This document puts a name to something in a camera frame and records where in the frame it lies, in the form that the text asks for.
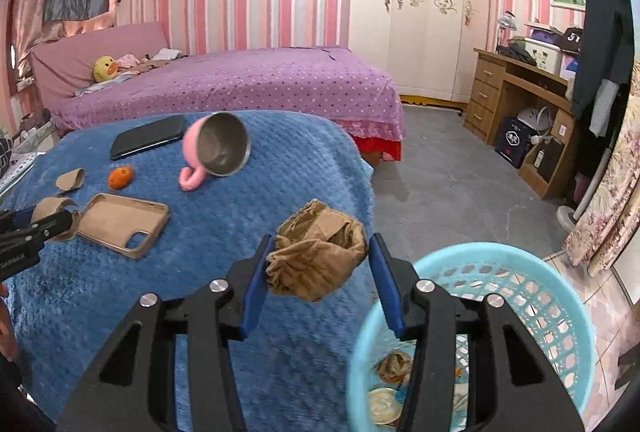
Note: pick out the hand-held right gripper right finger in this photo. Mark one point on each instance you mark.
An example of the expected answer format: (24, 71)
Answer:
(387, 284)

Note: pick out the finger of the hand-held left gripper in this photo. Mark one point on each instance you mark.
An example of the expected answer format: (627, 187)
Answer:
(47, 226)

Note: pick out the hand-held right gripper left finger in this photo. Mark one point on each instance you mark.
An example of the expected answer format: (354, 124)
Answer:
(257, 284)

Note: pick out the brown paper bag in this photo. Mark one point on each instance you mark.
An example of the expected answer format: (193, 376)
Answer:
(310, 257)

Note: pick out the brown paper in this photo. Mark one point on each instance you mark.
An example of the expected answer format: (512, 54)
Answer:
(394, 366)

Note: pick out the teal plastic basket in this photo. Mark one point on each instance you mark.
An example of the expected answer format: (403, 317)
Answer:
(500, 257)

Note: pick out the person's left forearm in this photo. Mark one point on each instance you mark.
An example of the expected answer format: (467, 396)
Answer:
(10, 387)

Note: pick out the flattened cardboard tube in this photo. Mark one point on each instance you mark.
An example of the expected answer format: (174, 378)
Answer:
(70, 178)

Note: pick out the beige phone case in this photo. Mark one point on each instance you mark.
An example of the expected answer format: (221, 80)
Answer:
(120, 224)

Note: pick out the blue fleece blanket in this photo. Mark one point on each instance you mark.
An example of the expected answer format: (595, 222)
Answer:
(200, 222)

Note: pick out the orange fruit behind cloth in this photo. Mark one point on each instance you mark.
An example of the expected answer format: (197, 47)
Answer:
(121, 177)

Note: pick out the pink mug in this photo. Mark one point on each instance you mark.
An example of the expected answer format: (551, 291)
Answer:
(220, 147)

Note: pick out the yellow duck plush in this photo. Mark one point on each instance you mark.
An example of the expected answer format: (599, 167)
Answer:
(104, 69)

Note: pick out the pink covered headboard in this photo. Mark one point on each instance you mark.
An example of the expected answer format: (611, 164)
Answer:
(75, 57)

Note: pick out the pink cloth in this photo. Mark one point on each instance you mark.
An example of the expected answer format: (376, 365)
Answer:
(127, 61)

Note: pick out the dark printed box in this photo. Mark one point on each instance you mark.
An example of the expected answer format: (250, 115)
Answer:
(514, 141)

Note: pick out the purple dotted bed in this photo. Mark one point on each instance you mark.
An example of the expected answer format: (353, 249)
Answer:
(250, 82)

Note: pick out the brown cardboard box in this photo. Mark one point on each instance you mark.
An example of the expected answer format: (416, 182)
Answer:
(547, 160)

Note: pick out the white cloth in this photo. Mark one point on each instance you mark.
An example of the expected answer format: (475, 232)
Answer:
(165, 54)

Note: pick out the wooden desk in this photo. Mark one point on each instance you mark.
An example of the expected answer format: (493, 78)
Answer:
(487, 87)

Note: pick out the small white fan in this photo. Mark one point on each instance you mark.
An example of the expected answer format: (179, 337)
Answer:
(535, 117)

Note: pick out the floral curtain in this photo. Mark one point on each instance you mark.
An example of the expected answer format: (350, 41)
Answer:
(610, 202)

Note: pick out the white wardrobe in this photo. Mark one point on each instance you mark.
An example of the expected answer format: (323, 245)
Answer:
(425, 47)

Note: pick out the dark green jacket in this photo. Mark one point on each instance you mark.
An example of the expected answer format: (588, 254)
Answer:
(520, 53)

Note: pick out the white storage box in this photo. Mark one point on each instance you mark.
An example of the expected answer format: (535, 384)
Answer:
(545, 55)

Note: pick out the desk lamp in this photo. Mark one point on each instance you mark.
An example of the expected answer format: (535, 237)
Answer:
(506, 25)

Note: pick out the dark hanging clothes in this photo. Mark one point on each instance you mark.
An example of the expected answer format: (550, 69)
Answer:
(602, 37)

